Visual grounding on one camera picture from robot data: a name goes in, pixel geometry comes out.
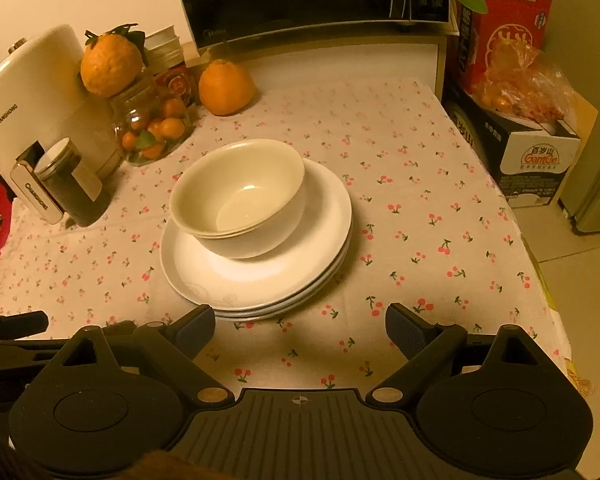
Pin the orange cardboard box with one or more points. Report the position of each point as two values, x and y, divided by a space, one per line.
510 20

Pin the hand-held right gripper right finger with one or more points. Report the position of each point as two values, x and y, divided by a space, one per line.
405 328

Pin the glass jar of kumquats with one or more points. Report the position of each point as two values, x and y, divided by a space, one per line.
150 135

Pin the large blue patterned plate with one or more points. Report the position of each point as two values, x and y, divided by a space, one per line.
260 317

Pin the small cream bowl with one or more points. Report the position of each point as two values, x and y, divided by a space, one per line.
240 185

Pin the white round tin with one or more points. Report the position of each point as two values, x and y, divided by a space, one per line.
162 37

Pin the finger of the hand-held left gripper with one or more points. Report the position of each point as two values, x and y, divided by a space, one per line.
15 326

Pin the white plate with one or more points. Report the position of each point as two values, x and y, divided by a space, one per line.
260 280

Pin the cherry print tablecloth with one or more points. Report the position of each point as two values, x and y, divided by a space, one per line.
430 260

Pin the orange with green leaves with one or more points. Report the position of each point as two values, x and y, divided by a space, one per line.
110 70

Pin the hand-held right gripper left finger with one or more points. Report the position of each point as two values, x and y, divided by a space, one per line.
195 328

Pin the small blue patterned plate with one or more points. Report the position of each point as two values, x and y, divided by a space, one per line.
260 312

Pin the orange with short stem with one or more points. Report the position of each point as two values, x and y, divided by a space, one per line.
227 90

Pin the white kitchen appliance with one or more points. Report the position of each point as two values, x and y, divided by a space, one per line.
40 100

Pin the large cream bowl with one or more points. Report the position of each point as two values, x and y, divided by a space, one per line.
250 250

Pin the dark jar with metal lid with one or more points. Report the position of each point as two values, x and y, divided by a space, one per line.
70 190

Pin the red label jar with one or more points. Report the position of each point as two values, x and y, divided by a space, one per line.
175 82

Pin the white bowl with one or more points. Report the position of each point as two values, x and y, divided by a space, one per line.
230 235

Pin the plastic bag of oranges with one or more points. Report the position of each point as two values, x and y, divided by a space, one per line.
520 85

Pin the black and white cardboard box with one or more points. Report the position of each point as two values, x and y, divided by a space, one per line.
530 170

